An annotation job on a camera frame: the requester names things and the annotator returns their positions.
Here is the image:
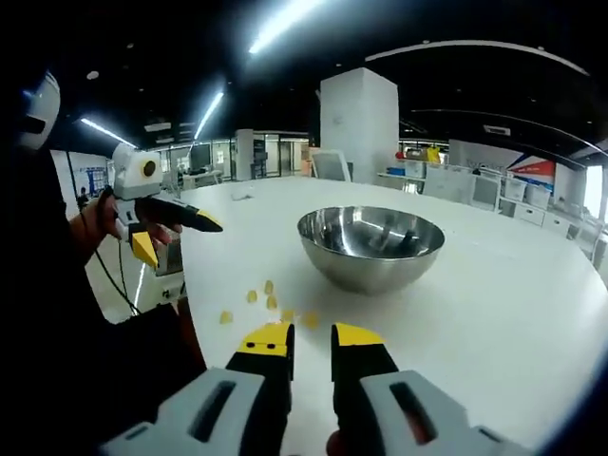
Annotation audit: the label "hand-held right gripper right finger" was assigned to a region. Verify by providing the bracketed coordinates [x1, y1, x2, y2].
[330, 322, 529, 456]

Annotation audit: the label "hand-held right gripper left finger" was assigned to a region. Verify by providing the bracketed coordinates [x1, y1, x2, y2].
[99, 322, 295, 456]

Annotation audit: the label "yellow chips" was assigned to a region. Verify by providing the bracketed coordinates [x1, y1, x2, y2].
[218, 279, 320, 333]

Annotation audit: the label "stainless steel bowl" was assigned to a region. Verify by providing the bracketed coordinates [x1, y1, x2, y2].
[296, 205, 447, 295]

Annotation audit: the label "person's left hand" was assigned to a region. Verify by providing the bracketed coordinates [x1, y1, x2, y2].
[69, 187, 185, 261]

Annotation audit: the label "person's right hand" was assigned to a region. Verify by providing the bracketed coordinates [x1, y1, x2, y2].
[325, 427, 347, 456]

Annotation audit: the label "ceiling light strip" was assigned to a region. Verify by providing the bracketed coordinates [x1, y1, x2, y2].
[193, 91, 225, 140]
[79, 117, 138, 147]
[248, 0, 315, 54]

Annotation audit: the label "person's black clothing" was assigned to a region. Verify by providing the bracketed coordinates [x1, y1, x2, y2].
[0, 142, 210, 456]

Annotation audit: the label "white chest-worn device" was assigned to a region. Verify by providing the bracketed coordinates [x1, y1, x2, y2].
[18, 68, 63, 151]

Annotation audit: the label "white table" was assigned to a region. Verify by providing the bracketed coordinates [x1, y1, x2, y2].
[178, 176, 608, 452]

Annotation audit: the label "row of white storage cabinets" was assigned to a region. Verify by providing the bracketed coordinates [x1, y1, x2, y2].
[421, 163, 598, 238]

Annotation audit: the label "blue wall board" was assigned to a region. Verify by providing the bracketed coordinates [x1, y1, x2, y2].
[85, 165, 108, 196]

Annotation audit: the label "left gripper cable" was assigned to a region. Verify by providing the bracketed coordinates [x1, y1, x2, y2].
[92, 237, 142, 317]

